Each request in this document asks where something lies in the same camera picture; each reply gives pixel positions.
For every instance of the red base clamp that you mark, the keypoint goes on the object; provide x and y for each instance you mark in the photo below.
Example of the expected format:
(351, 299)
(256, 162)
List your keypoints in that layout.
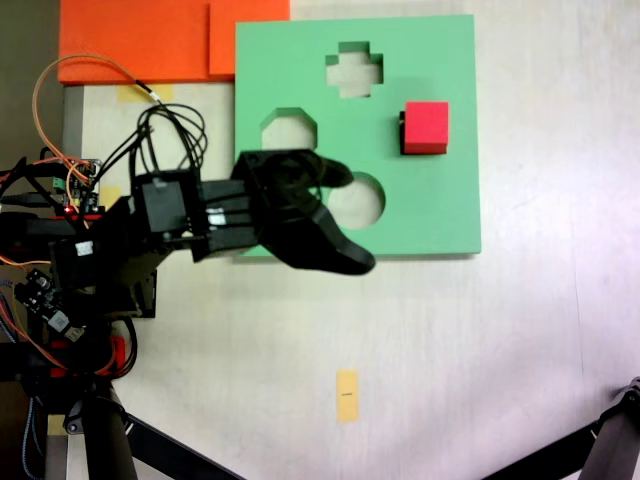
(119, 350)
(85, 216)

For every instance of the broad black gripper finger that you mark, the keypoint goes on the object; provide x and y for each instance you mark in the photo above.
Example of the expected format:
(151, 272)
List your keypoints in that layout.
(330, 250)

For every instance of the red square block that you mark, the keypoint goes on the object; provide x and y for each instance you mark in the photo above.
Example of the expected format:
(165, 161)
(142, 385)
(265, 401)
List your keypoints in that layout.
(426, 127)

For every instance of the black circuit board with inductor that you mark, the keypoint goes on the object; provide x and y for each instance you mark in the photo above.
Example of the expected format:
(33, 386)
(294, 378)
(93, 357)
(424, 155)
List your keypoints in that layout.
(50, 300)

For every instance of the wide yellow tape mark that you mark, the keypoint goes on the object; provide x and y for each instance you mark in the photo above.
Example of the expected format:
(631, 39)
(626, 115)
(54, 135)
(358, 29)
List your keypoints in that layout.
(145, 94)

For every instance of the circuit board with green terminal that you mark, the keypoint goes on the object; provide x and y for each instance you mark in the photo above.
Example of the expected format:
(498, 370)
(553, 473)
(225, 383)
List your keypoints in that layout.
(80, 187)

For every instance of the long yellow tape mark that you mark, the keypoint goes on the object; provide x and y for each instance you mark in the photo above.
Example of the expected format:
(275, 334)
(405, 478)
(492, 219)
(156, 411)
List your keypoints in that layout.
(347, 395)

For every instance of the thin black gripper finger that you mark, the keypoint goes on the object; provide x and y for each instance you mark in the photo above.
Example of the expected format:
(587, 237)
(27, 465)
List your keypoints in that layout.
(336, 174)

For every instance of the thick black tripod leg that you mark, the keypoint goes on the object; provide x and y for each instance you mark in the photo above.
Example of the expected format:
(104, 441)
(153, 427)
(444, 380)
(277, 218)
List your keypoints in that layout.
(615, 440)
(107, 450)

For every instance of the thin black tripod strut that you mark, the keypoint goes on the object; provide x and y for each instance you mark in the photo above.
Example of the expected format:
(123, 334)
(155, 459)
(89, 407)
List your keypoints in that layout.
(550, 450)
(175, 450)

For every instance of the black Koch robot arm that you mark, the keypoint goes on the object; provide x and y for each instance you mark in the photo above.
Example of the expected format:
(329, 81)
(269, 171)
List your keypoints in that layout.
(165, 200)

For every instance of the small yellow tape mark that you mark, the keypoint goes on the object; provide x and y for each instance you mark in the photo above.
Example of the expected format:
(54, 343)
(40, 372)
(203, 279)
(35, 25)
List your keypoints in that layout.
(112, 195)
(56, 426)

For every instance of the green shape sorter board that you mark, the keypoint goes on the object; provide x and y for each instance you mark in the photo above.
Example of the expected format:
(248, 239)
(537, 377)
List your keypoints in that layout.
(430, 210)

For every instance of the large orange block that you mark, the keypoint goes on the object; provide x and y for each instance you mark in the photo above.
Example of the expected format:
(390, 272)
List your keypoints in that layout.
(130, 40)

